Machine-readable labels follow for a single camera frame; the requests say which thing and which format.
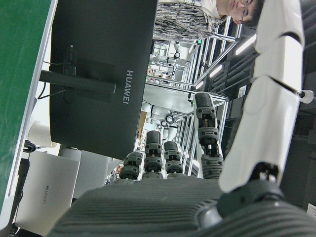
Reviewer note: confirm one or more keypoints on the white paper roll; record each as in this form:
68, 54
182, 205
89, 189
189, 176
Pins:
38, 134

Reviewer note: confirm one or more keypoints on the aluminium cage frame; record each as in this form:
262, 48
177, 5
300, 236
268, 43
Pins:
225, 111

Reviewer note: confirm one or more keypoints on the black Huawei monitor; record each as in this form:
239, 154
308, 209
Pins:
98, 32

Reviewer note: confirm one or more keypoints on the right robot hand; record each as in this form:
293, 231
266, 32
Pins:
148, 209

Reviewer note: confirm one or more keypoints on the black USB dongle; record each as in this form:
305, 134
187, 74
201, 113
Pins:
70, 58

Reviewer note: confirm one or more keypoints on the person in patterned cardigan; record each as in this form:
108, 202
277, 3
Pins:
177, 22

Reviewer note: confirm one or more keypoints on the aluminium table edge rail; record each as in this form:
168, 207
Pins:
32, 98

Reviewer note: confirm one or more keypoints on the silver Huawei laptop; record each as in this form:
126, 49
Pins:
47, 192

